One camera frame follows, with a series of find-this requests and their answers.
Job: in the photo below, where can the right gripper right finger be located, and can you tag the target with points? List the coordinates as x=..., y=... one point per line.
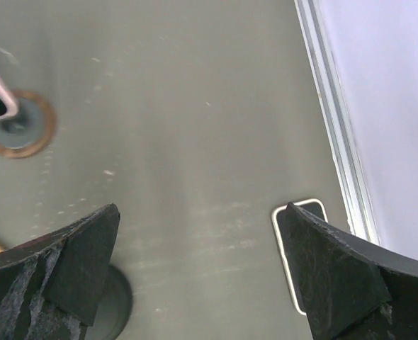
x=350, y=288

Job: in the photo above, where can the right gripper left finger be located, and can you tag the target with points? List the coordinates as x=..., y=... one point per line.
x=50, y=287

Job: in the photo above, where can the black round base clamp stand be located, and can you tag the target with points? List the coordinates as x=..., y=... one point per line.
x=114, y=309

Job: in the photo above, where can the grey phone stand wooden base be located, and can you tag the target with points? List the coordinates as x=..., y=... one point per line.
x=31, y=130

